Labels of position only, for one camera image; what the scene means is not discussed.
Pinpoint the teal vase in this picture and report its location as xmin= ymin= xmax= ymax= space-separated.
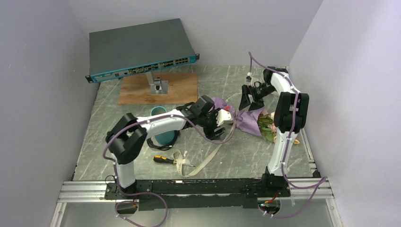
xmin=150 ymin=106 xmax=175 ymax=145

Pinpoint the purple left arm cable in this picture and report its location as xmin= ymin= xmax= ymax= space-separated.
xmin=103 ymin=114 xmax=237 ymax=227

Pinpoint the black coiled cable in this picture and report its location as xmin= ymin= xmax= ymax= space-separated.
xmin=146 ymin=130 xmax=181 ymax=149

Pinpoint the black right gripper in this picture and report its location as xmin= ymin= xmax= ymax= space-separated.
xmin=239 ymin=83 xmax=277 ymax=113

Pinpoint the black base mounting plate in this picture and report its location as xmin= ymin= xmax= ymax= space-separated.
xmin=104 ymin=177 xmax=291 ymax=211

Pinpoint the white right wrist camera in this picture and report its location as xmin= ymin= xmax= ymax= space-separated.
xmin=245 ymin=72 xmax=253 ymax=86

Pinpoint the aluminium frame rail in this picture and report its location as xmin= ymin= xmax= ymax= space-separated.
xmin=50 ymin=178 xmax=344 ymax=227

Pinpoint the brown wooden board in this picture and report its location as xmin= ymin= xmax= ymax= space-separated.
xmin=118 ymin=73 xmax=198 ymax=105

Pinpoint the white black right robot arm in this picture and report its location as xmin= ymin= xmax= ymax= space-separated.
xmin=237 ymin=67 xmax=309 ymax=176

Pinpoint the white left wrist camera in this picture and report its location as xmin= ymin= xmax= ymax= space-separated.
xmin=216 ymin=109 xmax=233 ymax=126

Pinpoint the orange black screwdriver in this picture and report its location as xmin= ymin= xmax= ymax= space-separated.
xmin=153 ymin=155 xmax=178 ymax=165

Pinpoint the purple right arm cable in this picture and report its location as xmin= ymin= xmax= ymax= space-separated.
xmin=248 ymin=52 xmax=328 ymax=219

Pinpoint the grey metal stand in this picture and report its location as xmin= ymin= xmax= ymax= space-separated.
xmin=146 ymin=72 xmax=168 ymax=95

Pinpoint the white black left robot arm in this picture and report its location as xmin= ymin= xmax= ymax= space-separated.
xmin=103 ymin=95 xmax=234 ymax=199

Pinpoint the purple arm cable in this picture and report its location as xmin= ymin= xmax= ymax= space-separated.
xmin=103 ymin=114 xmax=237 ymax=227
xmin=248 ymin=52 xmax=328 ymax=219

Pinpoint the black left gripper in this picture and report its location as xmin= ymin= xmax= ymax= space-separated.
xmin=198 ymin=108 xmax=226 ymax=141

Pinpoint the beige ribbon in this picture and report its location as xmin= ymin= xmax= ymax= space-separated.
xmin=171 ymin=121 xmax=236 ymax=179

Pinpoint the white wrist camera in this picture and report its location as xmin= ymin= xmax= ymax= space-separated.
xmin=245 ymin=72 xmax=253 ymax=86
xmin=216 ymin=109 xmax=233 ymax=126

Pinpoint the grey teal network switch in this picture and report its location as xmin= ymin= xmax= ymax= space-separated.
xmin=85 ymin=18 xmax=200 ymax=83

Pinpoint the purple flower bouquet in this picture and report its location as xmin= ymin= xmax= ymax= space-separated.
xmin=212 ymin=97 xmax=277 ymax=143

